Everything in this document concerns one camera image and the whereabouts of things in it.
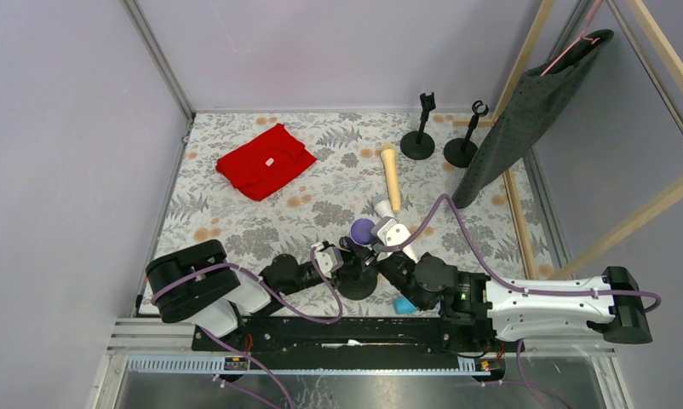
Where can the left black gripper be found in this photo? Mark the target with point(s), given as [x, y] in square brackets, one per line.
[352, 262]

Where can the black mic stand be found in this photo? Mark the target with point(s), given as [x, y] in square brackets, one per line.
[356, 289]
[419, 145]
[459, 152]

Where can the purple microphone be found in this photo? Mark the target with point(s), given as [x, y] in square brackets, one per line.
[361, 231]

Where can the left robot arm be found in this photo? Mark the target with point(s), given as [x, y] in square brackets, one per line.
[198, 285]

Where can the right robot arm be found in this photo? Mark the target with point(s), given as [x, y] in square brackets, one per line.
[610, 304]

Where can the teal blue microphone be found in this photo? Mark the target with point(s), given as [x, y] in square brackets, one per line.
[401, 305]

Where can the white microphone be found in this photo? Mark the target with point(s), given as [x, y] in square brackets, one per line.
[381, 205]

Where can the floral table mat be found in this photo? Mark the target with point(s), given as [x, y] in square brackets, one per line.
[338, 189]

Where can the cream yellow microphone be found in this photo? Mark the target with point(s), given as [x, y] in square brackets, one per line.
[388, 156]

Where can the red folded cloth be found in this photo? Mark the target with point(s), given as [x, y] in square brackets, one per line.
[266, 164]

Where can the dark grey hanging cloth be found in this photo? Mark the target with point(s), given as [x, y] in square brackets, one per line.
[538, 99]

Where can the pink clothes hanger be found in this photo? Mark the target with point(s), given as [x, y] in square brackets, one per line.
[582, 36]

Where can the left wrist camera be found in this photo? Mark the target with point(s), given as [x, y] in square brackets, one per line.
[328, 258]

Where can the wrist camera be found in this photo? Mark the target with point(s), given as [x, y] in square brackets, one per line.
[391, 235]
[328, 258]

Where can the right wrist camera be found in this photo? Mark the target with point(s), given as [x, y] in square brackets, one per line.
[391, 235]

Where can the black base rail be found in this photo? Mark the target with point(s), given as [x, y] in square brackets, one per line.
[357, 344]

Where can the wooden frame rack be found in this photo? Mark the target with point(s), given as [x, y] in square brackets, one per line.
[668, 197]

